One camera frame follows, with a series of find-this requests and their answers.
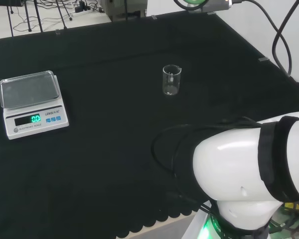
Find clear glass beaker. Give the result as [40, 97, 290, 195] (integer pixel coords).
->
[161, 64, 182, 97]

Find black bench cloth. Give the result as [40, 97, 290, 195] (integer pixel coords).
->
[0, 10, 299, 239]

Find grey metal box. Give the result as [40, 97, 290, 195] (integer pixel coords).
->
[101, 0, 148, 23]

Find white electronic balance steel pan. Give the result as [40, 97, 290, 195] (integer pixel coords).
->
[0, 70, 70, 140]

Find white power strip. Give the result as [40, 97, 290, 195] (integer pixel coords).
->
[70, 0, 92, 17]

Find black tripod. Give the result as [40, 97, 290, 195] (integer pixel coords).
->
[55, 0, 74, 31]
[6, 0, 44, 38]

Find yellow stop button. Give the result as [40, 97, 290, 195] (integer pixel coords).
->
[283, 201, 299, 218]

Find black cable loop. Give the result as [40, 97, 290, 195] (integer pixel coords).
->
[150, 116, 261, 180]

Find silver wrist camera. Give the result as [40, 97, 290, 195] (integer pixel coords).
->
[188, 0, 234, 12]

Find thick black camera cable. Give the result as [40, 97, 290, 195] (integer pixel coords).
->
[235, 0, 299, 77]

